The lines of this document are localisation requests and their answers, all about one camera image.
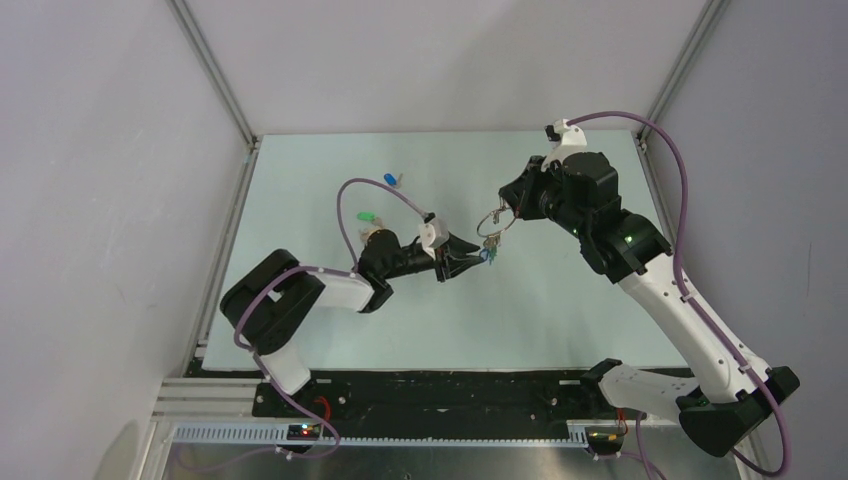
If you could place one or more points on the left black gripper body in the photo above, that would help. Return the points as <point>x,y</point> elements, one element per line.
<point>412,262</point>

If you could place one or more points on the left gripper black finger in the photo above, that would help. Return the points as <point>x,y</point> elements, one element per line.
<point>458,247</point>
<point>450,267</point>

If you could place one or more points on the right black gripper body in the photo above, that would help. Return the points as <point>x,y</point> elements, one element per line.
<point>541,195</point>

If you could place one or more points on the metal wire keyring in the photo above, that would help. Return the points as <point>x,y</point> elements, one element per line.
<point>496,222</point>

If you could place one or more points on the green tagged key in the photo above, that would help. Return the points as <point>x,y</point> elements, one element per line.
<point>367,217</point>

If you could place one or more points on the blue tagged brass key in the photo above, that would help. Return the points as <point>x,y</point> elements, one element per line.
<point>489,254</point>

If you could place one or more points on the bunch of silver keys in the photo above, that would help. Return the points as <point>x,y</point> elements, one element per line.
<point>492,240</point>

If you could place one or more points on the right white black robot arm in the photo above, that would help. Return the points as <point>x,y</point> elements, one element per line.
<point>730,391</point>

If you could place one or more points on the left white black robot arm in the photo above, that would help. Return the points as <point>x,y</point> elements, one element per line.
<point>268,305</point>

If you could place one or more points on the blue capped key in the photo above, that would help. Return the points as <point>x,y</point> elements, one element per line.
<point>393,181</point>

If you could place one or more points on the left electronics board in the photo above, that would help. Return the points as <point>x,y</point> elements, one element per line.
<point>303,432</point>

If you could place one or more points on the electronics board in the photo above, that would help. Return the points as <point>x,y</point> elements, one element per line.
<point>303,432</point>
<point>603,443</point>

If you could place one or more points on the right electronics board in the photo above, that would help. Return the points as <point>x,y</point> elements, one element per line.
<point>603,443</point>

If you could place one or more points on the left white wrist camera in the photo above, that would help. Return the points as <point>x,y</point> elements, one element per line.
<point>433,234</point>

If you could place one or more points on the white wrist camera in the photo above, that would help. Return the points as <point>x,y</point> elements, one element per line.
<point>433,234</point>
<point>566,140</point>

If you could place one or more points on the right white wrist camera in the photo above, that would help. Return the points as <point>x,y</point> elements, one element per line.
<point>566,140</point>

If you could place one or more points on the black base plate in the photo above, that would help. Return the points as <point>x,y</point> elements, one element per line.
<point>453,404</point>

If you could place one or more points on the grey slotted cable duct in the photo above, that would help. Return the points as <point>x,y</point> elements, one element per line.
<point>283,435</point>

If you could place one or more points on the right aluminium frame post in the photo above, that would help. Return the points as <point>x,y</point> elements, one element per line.
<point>706,23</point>

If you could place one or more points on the aluminium frame post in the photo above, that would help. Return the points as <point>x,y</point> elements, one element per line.
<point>706,23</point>
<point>197,41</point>

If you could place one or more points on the left aluminium frame post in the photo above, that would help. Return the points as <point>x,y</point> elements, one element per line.
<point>197,41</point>

